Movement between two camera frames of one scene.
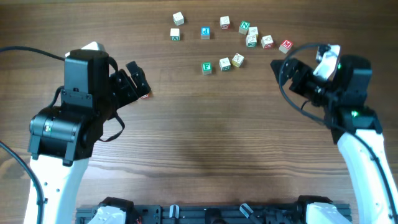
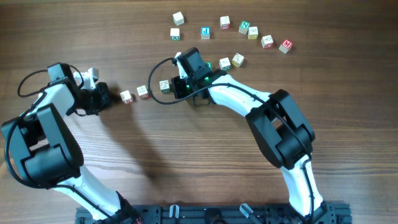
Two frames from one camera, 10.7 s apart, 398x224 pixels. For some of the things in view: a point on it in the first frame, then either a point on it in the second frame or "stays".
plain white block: [178, 18] stays
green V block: [175, 34] stays
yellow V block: [237, 60] stays
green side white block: [224, 64] stays
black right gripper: [304, 73] -> [177, 91]
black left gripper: [131, 92] -> [104, 97]
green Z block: [251, 40] -> [164, 86]
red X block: [225, 23] stays
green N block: [244, 27] stays
